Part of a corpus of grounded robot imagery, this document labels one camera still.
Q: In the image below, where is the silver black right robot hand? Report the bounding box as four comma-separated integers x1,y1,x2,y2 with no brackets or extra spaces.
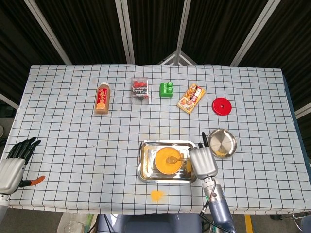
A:
188,132,219,181

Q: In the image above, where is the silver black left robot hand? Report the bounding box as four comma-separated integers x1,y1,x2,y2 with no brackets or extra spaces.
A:
0,137,46,195

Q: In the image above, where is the metal spoon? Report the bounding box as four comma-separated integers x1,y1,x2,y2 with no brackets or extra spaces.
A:
166,156,191,165

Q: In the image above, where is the white bowl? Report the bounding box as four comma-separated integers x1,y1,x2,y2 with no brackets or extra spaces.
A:
153,146,185,176

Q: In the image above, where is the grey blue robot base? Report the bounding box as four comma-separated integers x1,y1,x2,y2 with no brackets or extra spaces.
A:
96,213,204,233

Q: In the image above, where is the orange powder pile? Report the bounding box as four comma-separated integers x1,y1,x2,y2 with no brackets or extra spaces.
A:
150,190,167,202

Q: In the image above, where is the rectangular steel tray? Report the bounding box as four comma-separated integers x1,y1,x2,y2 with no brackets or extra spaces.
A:
138,139,198,184

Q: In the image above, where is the round steel plate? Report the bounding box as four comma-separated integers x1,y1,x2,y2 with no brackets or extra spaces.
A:
207,128,238,159

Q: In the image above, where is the red round plastic disc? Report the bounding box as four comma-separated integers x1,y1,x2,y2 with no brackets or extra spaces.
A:
211,97,233,117

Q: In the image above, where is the yellow snack package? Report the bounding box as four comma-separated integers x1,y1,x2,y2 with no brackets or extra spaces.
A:
176,83,206,115

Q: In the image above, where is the white black checkered tablecloth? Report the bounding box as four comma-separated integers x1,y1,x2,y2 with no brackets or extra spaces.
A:
4,64,308,216

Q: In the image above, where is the green toy building block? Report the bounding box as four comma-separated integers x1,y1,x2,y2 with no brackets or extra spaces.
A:
159,81,175,99

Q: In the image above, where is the clear plastic bag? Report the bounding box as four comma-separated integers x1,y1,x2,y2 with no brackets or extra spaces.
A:
57,213,98,233

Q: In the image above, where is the clear plastic capsule box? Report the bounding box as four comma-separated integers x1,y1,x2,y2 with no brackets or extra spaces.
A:
131,76,150,105

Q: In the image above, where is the white triangular screen foot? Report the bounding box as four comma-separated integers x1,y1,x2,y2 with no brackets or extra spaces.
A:
157,50,197,66

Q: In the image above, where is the brown juice bottle red label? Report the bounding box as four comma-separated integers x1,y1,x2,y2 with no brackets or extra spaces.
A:
94,82,112,116

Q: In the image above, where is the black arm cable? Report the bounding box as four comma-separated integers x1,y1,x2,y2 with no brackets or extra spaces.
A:
199,181,235,233

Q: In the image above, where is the white screen frame post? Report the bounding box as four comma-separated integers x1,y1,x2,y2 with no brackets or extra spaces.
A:
294,103,311,119
23,0,72,65
115,0,136,65
174,0,192,65
0,93,19,110
230,0,278,67

